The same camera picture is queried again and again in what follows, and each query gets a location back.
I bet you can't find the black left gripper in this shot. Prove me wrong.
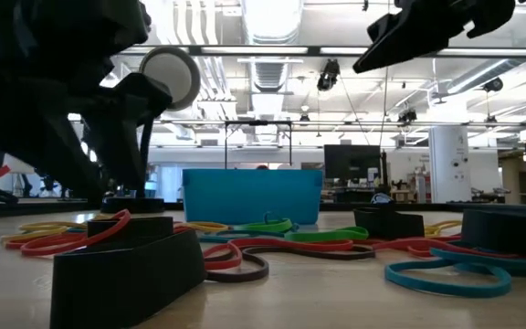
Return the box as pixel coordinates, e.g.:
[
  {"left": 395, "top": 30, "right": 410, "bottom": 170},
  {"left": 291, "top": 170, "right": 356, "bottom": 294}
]
[{"left": 0, "top": 40, "right": 173, "bottom": 203}]

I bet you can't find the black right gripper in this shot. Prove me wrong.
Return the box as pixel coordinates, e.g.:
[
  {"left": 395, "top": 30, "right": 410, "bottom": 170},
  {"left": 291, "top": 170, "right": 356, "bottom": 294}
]
[{"left": 352, "top": 0, "right": 518, "bottom": 74}]

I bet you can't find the yellow rubber band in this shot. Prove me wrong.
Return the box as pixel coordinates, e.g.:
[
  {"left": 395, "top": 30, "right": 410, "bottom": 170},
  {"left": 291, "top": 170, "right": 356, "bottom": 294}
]
[
  {"left": 0, "top": 229, "right": 70, "bottom": 246},
  {"left": 175, "top": 221, "right": 232, "bottom": 234},
  {"left": 18, "top": 221, "right": 89, "bottom": 233},
  {"left": 425, "top": 220, "right": 463, "bottom": 238}
]

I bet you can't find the pile of coloured rubber bands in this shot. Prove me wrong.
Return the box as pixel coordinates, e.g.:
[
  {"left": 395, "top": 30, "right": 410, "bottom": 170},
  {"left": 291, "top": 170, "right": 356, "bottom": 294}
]
[{"left": 19, "top": 208, "right": 132, "bottom": 257}]

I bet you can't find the wide black rubber band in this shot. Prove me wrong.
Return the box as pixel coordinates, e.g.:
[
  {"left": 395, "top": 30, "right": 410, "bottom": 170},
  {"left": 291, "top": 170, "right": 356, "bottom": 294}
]
[
  {"left": 87, "top": 216, "right": 175, "bottom": 251},
  {"left": 461, "top": 208, "right": 526, "bottom": 257},
  {"left": 352, "top": 207, "right": 426, "bottom": 241},
  {"left": 49, "top": 228, "right": 208, "bottom": 329}
]

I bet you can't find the red rubber band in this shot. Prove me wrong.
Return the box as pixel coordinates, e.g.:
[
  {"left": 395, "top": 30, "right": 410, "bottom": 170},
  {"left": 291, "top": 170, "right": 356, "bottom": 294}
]
[
  {"left": 3, "top": 233, "right": 86, "bottom": 250},
  {"left": 367, "top": 235, "right": 520, "bottom": 260},
  {"left": 203, "top": 237, "right": 355, "bottom": 271}
]

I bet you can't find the teal rubber band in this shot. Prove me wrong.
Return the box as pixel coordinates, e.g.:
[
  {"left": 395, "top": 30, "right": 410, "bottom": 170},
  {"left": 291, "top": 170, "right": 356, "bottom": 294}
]
[
  {"left": 197, "top": 232, "right": 291, "bottom": 244},
  {"left": 430, "top": 248, "right": 526, "bottom": 278}
]

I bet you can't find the green rubber band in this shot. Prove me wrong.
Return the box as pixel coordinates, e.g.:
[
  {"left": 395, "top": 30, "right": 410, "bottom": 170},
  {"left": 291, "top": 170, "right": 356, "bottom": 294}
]
[
  {"left": 285, "top": 227, "right": 370, "bottom": 243},
  {"left": 233, "top": 218, "right": 299, "bottom": 233}
]

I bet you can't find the blue plastic bin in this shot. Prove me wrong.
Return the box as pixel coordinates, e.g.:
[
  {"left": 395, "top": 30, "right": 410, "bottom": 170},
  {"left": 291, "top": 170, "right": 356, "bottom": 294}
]
[{"left": 181, "top": 168, "right": 324, "bottom": 225}]

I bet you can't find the dark brown rubber band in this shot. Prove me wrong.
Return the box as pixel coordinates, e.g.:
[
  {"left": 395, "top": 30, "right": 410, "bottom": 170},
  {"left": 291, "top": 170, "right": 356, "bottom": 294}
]
[{"left": 205, "top": 245, "right": 378, "bottom": 283}]

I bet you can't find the blue rubber bands right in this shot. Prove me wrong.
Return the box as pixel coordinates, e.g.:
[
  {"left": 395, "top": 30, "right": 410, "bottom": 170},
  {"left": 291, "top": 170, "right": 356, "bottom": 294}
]
[{"left": 384, "top": 258, "right": 513, "bottom": 299}]

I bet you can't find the black overhead beam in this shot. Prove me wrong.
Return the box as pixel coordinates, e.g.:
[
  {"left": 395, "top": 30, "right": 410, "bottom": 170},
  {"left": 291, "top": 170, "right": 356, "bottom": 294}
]
[{"left": 121, "top": 44, "right": 526, "bottom": 59}]

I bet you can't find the black desk lamp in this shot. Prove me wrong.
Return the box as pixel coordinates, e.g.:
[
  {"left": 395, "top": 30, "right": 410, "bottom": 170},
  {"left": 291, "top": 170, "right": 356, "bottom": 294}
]
[{"left": 100, "top": 45, "right": 202, "bottom": 215}]

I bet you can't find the white round column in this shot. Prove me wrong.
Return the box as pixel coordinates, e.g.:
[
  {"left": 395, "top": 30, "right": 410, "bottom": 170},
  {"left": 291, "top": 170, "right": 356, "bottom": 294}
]
[{"left": 428, "top": 125, "right": 472, "bottom": 204}]

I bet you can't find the black overhead camera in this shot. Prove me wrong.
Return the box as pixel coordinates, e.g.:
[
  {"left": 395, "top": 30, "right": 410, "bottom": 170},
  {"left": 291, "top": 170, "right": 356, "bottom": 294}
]
[{"left": 316, "top": 58, "right": 341, "bottom": 92}]

